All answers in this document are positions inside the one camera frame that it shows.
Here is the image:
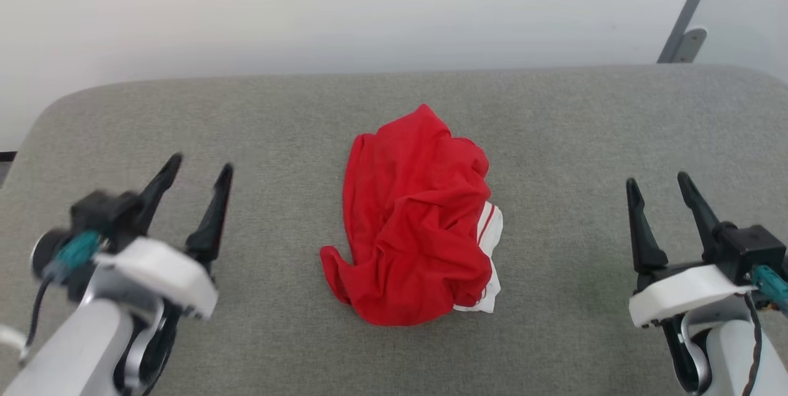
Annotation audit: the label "teal camera plug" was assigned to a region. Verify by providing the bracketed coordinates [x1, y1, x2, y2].
[46, 230, 102, 280]
[752, 265, 788, 312]

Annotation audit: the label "teal right camera plug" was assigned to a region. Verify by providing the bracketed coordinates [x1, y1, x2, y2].
[752, 265, 788, 312]

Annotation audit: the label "grey metal post bracket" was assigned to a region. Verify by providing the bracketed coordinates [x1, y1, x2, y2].
[673, 27, 708, 64]

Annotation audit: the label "teal left camera plug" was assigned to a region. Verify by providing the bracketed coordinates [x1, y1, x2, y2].
[46, 230, 102, 280]

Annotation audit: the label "white cable label tag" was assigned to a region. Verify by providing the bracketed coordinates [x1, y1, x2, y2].
[0, 325, 29, 351]

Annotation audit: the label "red shorts with white trim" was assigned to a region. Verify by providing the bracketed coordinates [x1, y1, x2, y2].
[319, 103, 504, 327]

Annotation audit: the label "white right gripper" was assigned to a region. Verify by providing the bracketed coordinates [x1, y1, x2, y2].
[626, 171, 753, 396]

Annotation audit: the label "grey fabric sofa cushion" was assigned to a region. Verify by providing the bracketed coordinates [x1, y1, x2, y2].
[0, 63, 788, 396]

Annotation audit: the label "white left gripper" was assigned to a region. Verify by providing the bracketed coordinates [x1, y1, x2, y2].
[80, 153, 235, 396]

